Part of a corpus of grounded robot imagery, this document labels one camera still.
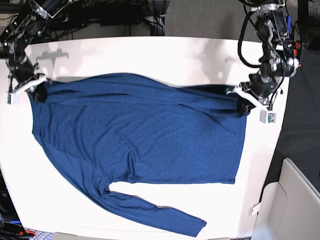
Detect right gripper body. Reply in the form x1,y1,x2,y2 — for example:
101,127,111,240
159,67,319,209
7,62,39,84

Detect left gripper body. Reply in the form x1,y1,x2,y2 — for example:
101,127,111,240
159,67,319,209
241,70,284,105

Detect blue long-sleeve T-shirt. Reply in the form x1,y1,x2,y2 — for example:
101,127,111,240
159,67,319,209
29,73,247,237

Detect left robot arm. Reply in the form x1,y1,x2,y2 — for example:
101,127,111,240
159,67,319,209
237,0,300,115

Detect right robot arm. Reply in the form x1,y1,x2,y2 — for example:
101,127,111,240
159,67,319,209
0,0,75,105

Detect red and black clamp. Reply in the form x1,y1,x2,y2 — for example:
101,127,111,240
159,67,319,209
288,40,306,69

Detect white paper tag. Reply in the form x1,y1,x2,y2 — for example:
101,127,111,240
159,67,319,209
249,202,261,216

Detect white plastic bin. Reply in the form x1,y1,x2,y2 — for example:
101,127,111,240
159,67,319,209
251,158,320,240

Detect red black tool bottom-left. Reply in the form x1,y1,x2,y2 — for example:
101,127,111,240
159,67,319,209
18,229,37,238

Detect tangled black cables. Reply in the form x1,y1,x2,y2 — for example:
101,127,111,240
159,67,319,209
0,0,101,47

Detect blue handled tool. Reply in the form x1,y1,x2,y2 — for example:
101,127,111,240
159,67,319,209
285,15,293,34

